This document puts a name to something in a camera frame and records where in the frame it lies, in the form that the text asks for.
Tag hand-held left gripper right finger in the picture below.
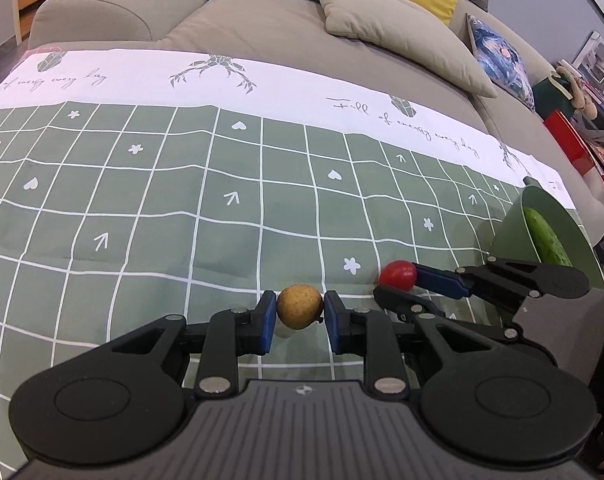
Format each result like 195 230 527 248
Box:
323 290 486 395

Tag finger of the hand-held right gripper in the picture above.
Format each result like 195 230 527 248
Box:
412 256 593 312
373 285 558 367

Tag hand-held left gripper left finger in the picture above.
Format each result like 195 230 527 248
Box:
110 290 278 395

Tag red tomato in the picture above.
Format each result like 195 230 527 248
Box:
378 260 418 292

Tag round brown fruit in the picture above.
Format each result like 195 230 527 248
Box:
276 284 324 330

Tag green colander bowl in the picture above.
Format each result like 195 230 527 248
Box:
489 176 604 291

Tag green cucumber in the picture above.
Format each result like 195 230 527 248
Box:
524 207 573 267

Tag green checked tablecloth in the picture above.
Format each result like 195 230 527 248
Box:
0 49 578 461

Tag red box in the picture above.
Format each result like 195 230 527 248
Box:
543 110 603 176

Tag dark green bag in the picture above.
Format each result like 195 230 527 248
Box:
532 76 573 126

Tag blue printed pillow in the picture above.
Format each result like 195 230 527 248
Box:
466 12 537 112

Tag beige plush toy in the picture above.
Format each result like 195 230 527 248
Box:
554 62 598 118

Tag beige pillow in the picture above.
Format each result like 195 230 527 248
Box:
318 0 499 100

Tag white cluttered shelf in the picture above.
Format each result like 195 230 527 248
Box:
572 30 604 111

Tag beige sofa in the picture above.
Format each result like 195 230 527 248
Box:
27 0 604 241

